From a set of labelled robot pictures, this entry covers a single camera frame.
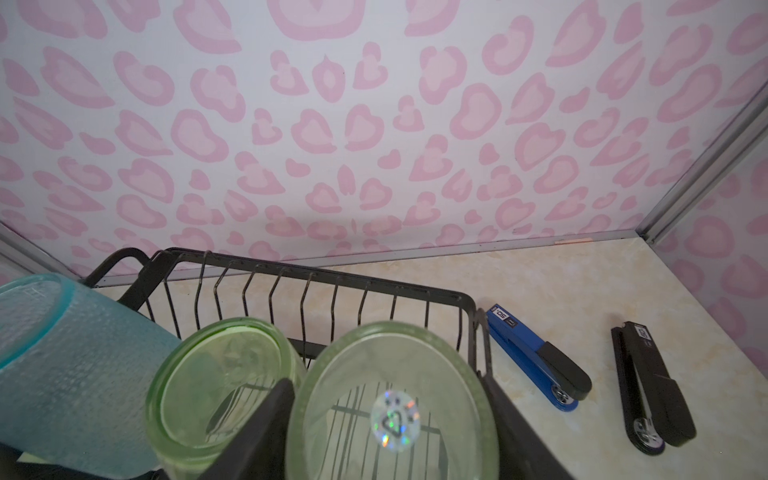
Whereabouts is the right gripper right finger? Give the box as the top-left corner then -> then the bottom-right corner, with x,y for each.
481,374 -> 572,480

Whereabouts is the blue stapler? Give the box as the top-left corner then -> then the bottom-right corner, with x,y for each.
486,304 -> 592,412

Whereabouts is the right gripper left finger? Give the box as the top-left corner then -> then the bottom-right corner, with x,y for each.
200,378 -> 295,480

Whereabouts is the black wire dish rack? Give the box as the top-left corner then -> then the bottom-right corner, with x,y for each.
114,248 -> 483,380

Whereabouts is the light green transparent cup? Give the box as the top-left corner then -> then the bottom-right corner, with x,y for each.
145,317 -> 307,479

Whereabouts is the pale green frosted cup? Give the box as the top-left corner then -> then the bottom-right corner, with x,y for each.
285,321 -> 499,479

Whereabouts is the teal textured plastic cup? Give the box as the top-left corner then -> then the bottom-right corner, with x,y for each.
1,274 -> 180,479

